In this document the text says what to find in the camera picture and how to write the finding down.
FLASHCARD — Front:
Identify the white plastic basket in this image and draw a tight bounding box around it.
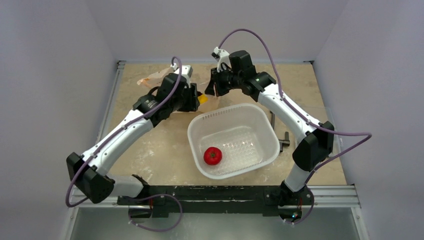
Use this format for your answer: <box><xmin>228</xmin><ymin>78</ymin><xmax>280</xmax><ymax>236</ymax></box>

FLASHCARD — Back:
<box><xmin>187</xmin><ymin>103</ymin><xmax>281</xmax><ymax>180</ymax></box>

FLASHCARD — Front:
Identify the black T-handle wrench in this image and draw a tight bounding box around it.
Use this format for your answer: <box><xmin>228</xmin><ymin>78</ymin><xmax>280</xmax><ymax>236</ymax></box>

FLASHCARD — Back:
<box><xmin>269</xmin><ymin>110</ymin><xmax>291</xmax><ymax>154</ymax></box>

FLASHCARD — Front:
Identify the orange translucent plastic bag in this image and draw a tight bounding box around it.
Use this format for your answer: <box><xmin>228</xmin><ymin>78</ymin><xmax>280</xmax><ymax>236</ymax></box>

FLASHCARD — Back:
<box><xmin>136</xmin><ymin>66</ymin><xmax>221</xmax><ymax>112</ymax></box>

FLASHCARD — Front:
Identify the aluminium rail frame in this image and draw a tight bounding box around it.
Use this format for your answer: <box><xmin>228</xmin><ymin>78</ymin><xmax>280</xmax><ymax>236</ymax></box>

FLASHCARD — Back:
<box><xmin>61</xmin><ymin>59</ymin><xmax>370</xmax><ymax>240</ymax></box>

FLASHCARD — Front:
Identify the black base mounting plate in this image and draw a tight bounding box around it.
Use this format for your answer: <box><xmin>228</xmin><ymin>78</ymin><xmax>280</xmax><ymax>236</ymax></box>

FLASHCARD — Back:
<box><xmin>117</xmin><ymin>185</ymin><xmax>315</xmax><ymax>220</ymax></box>

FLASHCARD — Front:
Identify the red fake fruit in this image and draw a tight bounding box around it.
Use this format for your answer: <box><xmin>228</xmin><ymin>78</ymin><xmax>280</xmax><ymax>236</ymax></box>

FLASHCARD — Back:
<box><xmin>203</xmin><ymin>146</ymin><xmax>223</xmax><ymax>166</ymax></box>

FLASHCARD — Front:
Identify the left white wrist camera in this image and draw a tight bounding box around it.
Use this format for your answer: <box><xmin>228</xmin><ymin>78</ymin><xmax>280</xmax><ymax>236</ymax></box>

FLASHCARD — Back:
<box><xmin>171</xmin><ymin>63</ymin><xmax>193</xmax><ymax>87</ymax></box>

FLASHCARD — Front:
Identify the yellow fake fruit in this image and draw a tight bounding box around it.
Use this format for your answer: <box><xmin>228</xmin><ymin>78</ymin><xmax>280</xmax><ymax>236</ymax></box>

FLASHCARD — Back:
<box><xmin>197</xmin><ymin>94</ymin><xmax>209</xmax><ymax>105</ymax></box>

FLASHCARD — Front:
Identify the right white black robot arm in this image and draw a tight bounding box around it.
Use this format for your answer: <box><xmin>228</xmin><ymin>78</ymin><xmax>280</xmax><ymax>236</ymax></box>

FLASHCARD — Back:
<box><xmin>205</xmin><ymin>47</ymin><xmax>335</xmax><ymax>204</ymax></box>

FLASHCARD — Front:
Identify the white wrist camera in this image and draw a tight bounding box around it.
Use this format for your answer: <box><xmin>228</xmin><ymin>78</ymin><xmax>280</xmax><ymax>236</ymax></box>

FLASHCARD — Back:
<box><xmin>171</xmin><ymin>63</ymin><xmax>193</xmax><ymax>87</ymax></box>
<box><xmin>211</xmin><ymin>47</ymin><xmax>231</xmax><ymax>73</ymax></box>

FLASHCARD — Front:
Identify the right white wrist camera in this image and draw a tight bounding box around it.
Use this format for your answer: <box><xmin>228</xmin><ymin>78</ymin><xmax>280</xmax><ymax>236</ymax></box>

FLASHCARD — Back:
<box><xmin>211</xmin><ymin>47</ymin><xmax>231</xmax><ymax>73</ymax></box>

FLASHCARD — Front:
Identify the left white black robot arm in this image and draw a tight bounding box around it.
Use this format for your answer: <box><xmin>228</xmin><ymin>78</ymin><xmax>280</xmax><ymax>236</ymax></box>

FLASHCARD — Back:
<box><xmin>66</xmin><ymin>70</ymin><xmax>200</xmax><ymax>205</ymax></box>

